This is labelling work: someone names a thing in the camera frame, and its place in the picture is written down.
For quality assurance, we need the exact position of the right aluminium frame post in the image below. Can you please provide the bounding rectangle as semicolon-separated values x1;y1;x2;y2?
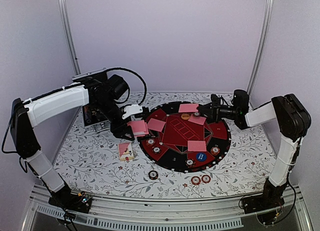
247;0;274;96

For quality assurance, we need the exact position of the orange big blind button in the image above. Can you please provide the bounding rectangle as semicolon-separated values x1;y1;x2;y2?
181;113;191;121

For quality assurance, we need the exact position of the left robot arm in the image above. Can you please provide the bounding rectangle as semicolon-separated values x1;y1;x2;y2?
1;67;148;214

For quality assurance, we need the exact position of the left aluminium frame post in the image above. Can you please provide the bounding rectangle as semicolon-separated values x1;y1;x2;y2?
57;0;81;75

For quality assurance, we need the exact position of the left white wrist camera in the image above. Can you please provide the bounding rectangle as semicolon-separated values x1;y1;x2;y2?
122;104;143;120

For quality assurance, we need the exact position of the pink playing card deck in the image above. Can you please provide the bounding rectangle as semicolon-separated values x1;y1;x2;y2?
127;120;149;137

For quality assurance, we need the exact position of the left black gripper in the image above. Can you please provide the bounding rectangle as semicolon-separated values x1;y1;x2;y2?
94;97;135;141

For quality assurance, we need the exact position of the aluminium poker chip case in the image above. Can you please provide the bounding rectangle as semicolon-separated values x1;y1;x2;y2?
72;67;110;133

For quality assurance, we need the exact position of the dark chip sector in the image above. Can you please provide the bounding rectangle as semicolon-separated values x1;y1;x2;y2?
185;159;195;167
152;147;161;154

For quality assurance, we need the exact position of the front aluminium rail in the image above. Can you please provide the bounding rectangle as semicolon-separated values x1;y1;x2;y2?
21;185;313;231

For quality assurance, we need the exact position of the aluminium frame post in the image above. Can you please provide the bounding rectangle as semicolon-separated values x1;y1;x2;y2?
247;0;274;96
57;0;81;75

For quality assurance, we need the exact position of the blue small blind button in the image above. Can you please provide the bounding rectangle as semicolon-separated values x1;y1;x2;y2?
196;152;207;162

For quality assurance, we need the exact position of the floral table cloth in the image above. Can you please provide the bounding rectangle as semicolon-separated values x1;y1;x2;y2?
48;91;283;200

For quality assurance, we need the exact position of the round red black poker mat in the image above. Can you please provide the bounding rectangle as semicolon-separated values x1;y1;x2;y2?
137;101;231;173

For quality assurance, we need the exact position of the dark chip bottom sector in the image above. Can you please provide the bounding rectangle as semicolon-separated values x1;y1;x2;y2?
185;159;195;167

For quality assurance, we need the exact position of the pink card top sector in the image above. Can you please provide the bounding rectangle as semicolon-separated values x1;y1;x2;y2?
178;103;199;113

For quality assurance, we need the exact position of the orange chip sector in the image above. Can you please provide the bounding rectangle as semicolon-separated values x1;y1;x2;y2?
146;138;155;146
210;146;220;156

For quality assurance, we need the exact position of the pink card sector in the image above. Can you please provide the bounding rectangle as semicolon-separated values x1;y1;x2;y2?
187;140;207;152
178;103;199;113

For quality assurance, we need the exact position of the wooden card holder block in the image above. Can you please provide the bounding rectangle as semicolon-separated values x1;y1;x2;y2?
119;151;135;162

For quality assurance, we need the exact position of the face up card on holder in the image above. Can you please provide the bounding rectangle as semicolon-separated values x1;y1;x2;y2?
118;142;133;157

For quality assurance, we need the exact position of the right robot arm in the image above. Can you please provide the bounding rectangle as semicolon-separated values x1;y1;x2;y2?
197;89;312;226

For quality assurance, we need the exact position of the orange chip stack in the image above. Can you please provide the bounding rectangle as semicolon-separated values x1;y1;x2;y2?
190;176;201;186

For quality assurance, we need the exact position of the dark brown chip stack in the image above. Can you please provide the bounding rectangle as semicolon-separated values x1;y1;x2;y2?
148;170;159;180

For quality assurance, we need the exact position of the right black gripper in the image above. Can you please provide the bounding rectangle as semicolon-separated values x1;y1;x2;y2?
197;98;239;124

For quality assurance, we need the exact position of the single pink playing card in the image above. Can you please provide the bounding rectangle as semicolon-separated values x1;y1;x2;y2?
147;118;166;132

